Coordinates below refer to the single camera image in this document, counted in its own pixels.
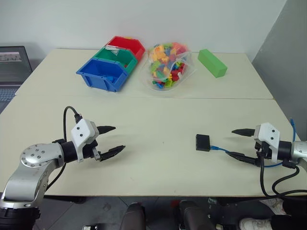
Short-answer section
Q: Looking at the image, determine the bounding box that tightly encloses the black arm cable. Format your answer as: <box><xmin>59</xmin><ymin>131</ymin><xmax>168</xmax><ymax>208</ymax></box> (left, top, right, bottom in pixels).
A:
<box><xmin>260</xmin><ymin>153</ymin><xmax>307</xmax><ymax>198</ymax></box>
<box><xmin>45</xmin><ymin>105</ymin><xmax>83</xmax><ymax>192</ymax></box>

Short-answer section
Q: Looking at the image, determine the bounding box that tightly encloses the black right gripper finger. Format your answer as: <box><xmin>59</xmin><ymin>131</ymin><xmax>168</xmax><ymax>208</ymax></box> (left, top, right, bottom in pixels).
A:
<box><xmin>225</xmin><ymin>150</ymin><xmax>261</xmax><ymax>167</ymax></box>
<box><xmin>231</xmin><ymin>128</ymin><xmax>256</xmax><ymax>138</ymax></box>

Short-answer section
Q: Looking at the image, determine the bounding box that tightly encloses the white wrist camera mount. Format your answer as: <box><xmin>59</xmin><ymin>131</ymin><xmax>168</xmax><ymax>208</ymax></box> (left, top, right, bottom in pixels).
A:
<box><xmin>70</xmin><ymin>118</ymin><xmax>100</xmax><ymax>163</ymax></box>
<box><xmin>253</xmin><ymin>122</ymin><xmax>282</xmax><ymax>161</ymax></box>

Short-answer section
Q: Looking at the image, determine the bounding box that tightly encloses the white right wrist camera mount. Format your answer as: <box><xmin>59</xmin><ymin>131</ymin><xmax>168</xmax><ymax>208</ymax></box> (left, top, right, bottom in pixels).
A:
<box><xmin>253</xmin><ymin>122</ymin><xmax>282</xmax><ymax>161</ymax></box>

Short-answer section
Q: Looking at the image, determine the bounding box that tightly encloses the small black box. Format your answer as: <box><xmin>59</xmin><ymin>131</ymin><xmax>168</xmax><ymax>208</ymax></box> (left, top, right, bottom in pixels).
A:
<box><xmin>195</xmin><ymin>134</ymin><xmax>211</xmax><ymax>152</ymax></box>

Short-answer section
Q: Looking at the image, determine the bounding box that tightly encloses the green rectangular block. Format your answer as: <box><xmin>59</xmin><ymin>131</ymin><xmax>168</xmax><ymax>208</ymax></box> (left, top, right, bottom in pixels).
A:
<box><xmin>198</xmin><ymin>48</ymin><xmax>228</xmax><ymax>79</ymax></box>

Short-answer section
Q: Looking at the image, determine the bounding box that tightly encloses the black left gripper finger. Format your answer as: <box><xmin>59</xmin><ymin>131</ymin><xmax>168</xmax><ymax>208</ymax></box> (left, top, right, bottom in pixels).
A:
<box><xmin>99</xmin><ymin>145</ymin><xmax>126</xmax><ymax>162</ymax></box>
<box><xmin>97</xmin><ymin>125</ymin><xmax>117</xmax><ymax>136</ymax></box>

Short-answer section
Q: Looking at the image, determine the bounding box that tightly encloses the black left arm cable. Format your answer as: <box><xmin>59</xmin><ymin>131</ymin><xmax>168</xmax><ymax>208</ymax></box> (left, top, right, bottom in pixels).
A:
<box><xmin>45</xmin><ymin>105</ymin><xmax>83</xmax><ymax>192</ymax></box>

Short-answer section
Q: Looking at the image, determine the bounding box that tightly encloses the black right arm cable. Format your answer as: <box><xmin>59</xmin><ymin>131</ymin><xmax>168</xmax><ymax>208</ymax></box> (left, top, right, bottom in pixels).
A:
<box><xmin>260</xmin><ymin>153</ymin><xmax>307</xmax><ymax>198</ymax></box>

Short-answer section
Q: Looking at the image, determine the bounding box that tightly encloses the grey laptop computer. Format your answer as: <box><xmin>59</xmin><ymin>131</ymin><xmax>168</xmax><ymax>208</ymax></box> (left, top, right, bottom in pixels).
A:
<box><xmin>0</xmin><ymin>46</ymin><xmax>33</xmax><ymax>115</ymax></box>

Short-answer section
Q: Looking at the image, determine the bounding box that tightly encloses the green plastic storage bin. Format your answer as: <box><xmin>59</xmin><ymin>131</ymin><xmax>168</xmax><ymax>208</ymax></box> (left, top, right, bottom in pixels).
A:
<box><xmin>92</xmin><ymin>46</ymin><xmax>138</xmax><ymax>75</ymax></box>

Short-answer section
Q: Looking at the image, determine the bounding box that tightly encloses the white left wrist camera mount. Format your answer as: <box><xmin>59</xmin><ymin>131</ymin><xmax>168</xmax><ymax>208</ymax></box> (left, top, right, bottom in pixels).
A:
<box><xmin>70</xmin><ymin>118</ymin><xmax>100</xmax><ymax>163</ymax></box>

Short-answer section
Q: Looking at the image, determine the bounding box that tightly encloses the clear bag of colourful bricks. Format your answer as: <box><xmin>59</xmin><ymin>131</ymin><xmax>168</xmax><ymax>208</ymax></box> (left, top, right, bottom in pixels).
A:
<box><xmin>140</xmin><ymin>41</ymin><xmax>198</xmax><ymax>92</ymax></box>

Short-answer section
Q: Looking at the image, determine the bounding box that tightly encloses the dark rounded shape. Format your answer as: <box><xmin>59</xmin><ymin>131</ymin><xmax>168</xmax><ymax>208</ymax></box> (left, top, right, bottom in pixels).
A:
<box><xmin>119</xmin><ymin>202</ymin><xmax>147</xmax><ymax>230</ymax></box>
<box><xmin>172</xmin><ymin>199</ymin><xmax>217</xmax><ymax>230</ymax></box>

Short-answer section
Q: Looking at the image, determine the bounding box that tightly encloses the white sneaker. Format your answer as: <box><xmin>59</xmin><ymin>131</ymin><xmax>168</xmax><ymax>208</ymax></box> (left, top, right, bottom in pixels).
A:
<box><xmin>239</xmin><ymin>217</ymin><xmax>273</xmax><ymax>230</ymax></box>

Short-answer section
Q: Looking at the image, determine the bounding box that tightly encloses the blue plastic storage bin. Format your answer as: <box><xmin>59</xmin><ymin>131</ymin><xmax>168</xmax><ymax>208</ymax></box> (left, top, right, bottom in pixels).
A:
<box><xmin>76</xmin><ymin>58</ymin><xmax>128</xmax><ymax>93</ymax></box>

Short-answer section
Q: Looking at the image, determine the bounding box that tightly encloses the grey partition panel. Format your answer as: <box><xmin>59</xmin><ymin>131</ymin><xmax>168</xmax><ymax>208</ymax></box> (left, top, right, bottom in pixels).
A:
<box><xmin>251</xmin><ymin>0</ymin><xmax>307</xmax><ymax>142</ymax></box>

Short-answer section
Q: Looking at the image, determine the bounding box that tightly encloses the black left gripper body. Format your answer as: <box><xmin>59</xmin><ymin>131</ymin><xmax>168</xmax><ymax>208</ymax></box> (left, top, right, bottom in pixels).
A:
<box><xmin>83</xmin><ymin>139</ymin><xmax>102</xmax><ymax>161</ymax></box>

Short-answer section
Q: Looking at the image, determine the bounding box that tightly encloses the blue cable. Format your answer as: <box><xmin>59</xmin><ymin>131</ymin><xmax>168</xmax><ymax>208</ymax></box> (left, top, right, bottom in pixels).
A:
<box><xmin>209</xmin><ymin>118</ymin><xmax>298</xmax><ymax>168</ymax></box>

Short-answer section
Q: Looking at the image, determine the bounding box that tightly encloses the red plastic storage bin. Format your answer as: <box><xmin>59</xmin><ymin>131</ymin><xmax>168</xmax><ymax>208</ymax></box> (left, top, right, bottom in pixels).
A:
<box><xmin>105</xmin><ymin>35</ymin><xmax>146</xmax><ymax>64</ymax></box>

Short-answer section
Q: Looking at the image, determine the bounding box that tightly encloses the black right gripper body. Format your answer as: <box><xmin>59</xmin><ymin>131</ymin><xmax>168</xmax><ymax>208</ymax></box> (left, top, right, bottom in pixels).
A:
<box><xmin>254</xmin><ymin>140</ymin><xmax>273</xmax><ymax>167</ymax></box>

